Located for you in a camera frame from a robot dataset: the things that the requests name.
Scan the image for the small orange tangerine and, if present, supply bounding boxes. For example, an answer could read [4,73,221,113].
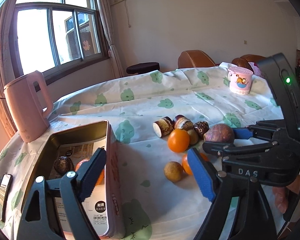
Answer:
[167,129,190,153]
[181,153,209,176]

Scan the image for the right hand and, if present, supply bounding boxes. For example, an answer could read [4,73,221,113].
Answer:
[273,175,300,213]

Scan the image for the small orange tangerine near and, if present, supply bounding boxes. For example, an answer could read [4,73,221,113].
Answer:
[181,153,209,176]

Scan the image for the pink curtain left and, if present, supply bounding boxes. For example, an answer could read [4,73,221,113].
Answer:
[0,0,17,138]

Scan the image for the purple passion fruit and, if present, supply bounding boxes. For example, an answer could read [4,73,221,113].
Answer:
[204,124,235,143]

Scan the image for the beige curtain right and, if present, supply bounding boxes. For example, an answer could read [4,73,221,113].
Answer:
[97,0,125,79]

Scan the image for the dark brown round fruit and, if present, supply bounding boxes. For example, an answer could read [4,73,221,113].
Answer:
[53,156,75,176]

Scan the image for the pink metal tin box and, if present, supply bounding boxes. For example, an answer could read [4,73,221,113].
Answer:
[17,120,125,239]

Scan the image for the window with dark frame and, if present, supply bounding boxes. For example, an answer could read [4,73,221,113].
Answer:
[10,0,108,84]

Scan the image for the brown leather chair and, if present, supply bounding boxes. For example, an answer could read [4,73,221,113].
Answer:
[178,50,216,69]

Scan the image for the pink floral cushion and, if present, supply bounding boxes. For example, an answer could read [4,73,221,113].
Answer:
[249,62,263,78]

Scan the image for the small brown fruit behind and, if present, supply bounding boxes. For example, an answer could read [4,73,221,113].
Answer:
[187,129,199,145]

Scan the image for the cut sugarcane piece right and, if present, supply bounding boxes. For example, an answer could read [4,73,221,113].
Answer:
[173,115,194,131]

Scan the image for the cut sugarcane piece left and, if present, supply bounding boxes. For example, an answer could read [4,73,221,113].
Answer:
[153,116,174,138]

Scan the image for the cut sugarcane piece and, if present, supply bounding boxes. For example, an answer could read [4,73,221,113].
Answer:
[153,116,174,138]
[173,115,194,131]

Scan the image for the dark round stool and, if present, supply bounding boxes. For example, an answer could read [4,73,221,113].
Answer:
[126,62,160,75]

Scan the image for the pink electric kettle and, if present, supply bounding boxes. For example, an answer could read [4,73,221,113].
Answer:
[4,70,53,143]

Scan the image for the pink cartoon cup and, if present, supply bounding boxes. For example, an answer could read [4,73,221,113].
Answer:
[228,66,254,95]

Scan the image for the small brown kiwi fruit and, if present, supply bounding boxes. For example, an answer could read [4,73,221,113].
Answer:
[164,161,184,183]

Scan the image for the white tablecloth green clouds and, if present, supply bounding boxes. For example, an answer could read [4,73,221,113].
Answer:
[0,63,283,239]

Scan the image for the large orange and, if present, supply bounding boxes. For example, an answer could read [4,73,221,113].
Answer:
[75,158,105,186]

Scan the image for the small orange tangerine far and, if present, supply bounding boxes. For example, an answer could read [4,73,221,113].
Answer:
[167,129,190,153]

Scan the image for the dark brown wrinkled fruit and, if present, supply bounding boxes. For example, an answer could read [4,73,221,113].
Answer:
[193,121,210,139]

